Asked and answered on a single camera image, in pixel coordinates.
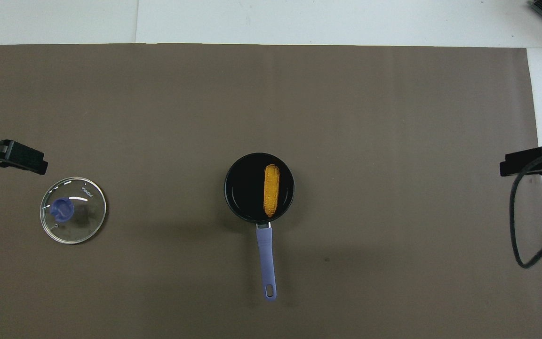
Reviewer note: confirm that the glass lid with blue knob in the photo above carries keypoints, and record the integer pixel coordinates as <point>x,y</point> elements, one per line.
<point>83,221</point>

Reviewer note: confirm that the yellow corn cob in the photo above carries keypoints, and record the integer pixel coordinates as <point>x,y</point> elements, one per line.
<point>271,190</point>

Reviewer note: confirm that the brown table mat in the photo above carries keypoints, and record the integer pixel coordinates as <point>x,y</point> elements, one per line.
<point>370,117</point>

